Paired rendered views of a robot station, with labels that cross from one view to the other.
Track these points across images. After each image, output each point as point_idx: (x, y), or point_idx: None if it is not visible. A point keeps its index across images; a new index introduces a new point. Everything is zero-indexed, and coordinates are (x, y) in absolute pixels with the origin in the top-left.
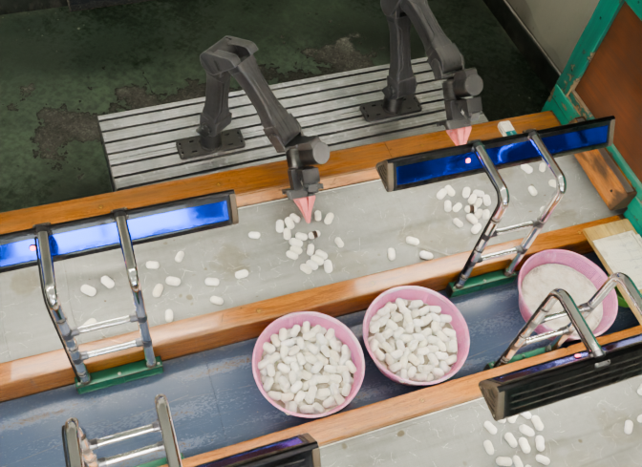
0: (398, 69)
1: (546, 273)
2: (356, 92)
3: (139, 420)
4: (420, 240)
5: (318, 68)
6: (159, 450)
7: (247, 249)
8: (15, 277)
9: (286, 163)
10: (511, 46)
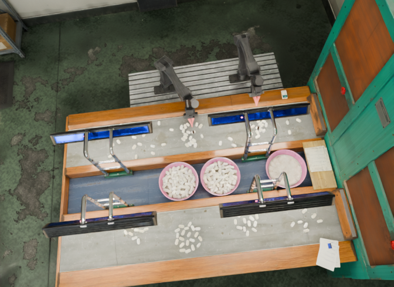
0: (240, 65)
1: (282, 158)
2: (229, 68)
3: (122, 190)
4: (234, 138)
5: None
6: (120, 203)
7: (168, 135)
8: None
9: None
10: None
